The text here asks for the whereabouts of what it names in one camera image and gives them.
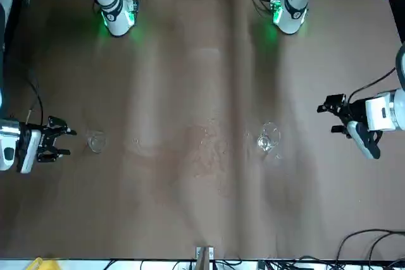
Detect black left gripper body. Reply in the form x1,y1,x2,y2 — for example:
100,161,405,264
342,98,368,123

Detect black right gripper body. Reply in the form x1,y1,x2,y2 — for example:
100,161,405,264
37,127,58,157

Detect clear glass conical flask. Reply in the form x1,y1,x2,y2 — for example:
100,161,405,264
85,130,107,154

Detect clear glass beaker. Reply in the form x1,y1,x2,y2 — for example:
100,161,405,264
256,121,282,157

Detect yellow object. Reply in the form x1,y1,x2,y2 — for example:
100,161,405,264
28,257,63,270

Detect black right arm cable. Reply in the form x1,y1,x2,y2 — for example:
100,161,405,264
27,73,44,125

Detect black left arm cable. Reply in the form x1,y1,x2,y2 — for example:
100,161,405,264
347,67,398,103

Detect black looping cable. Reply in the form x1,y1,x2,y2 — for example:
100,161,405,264
335,228,405,260
368,233,405,260

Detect aluminium camera post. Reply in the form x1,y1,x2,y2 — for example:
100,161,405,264
195,245,215,270

